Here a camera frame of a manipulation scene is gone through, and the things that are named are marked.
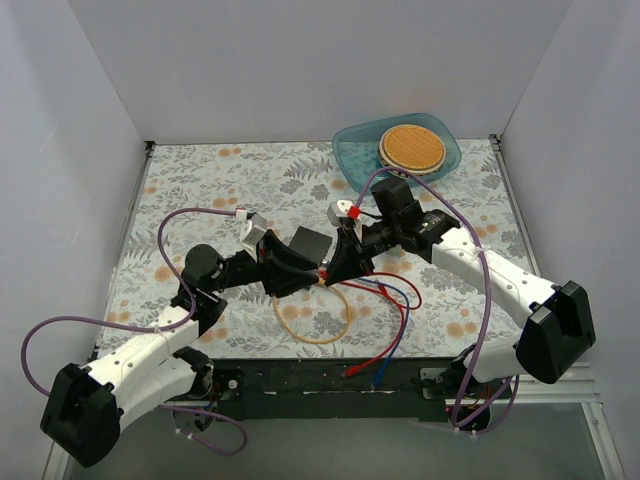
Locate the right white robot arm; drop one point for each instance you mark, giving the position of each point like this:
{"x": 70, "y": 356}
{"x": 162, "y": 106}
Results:
{"x": 555, "y": 320}

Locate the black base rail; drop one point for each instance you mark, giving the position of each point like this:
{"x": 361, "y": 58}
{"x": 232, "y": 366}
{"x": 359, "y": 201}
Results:
{"x": 244, "y": 389}

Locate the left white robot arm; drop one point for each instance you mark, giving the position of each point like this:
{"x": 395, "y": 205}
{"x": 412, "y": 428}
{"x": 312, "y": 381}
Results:
{"x": 89, "y": 406}

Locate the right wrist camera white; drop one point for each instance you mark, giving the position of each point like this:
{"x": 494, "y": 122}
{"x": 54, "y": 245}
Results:
{"x": 338, "y": 216}

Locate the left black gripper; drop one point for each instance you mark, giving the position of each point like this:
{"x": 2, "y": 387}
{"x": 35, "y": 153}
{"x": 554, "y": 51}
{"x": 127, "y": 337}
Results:
{"x": 267, "y": 262}

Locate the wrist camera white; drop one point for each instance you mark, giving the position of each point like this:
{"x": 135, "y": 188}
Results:
{"x": 253, "y": 228}
{"x": 338, "y": 216}

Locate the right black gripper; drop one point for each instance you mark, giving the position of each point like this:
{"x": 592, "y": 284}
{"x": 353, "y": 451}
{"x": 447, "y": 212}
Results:
{"x": 356, "y": 253}

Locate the woven round coasters stack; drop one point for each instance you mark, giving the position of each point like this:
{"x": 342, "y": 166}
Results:
{"x": 413, "y": 148}

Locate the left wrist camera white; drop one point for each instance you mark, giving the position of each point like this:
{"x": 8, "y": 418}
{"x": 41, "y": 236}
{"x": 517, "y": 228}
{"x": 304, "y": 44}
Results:
{"x": 253, "y": 228}

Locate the teal plastic container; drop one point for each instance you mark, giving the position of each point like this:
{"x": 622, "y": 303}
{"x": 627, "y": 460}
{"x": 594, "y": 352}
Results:
{"x": 356, "y": 147}

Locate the black network switch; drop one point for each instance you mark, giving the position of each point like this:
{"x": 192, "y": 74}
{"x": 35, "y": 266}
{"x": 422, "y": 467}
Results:
{"x": 311, "y": 244}

